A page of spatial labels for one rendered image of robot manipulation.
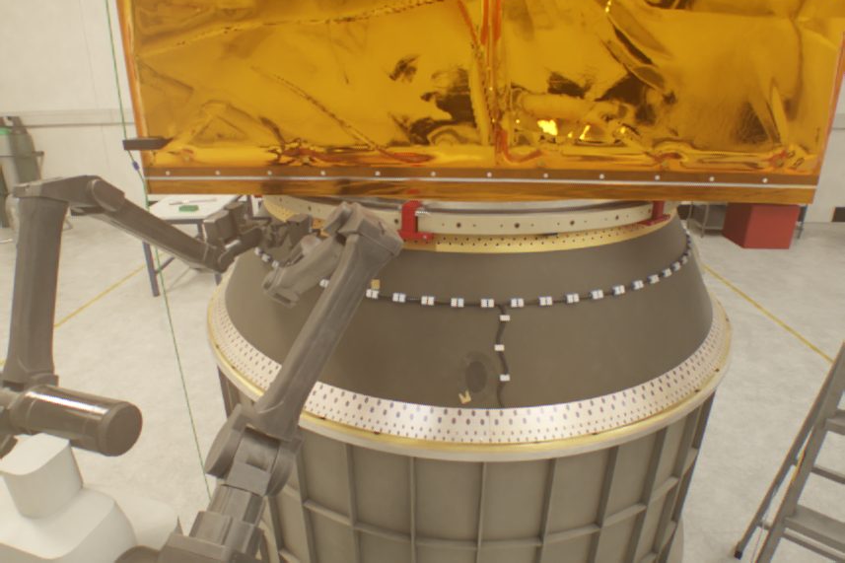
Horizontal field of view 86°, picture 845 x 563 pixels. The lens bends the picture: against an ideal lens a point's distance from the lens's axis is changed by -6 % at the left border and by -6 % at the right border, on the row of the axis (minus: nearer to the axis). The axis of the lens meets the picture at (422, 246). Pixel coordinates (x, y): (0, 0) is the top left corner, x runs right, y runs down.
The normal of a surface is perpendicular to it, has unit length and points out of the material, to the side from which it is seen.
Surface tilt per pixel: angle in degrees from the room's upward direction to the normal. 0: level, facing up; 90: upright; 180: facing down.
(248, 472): 51
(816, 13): 97
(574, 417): 43
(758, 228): 90
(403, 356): 62
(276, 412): 73
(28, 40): 90
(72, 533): 0
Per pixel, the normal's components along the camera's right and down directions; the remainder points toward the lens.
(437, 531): -0.14, 0.33
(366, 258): 0.47, -0.04
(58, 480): 0.98, 0.07
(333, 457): -0.43, 0.30
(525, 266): 0.09, -0.15
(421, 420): -0.12, -0.47
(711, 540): 0.00, -0.94
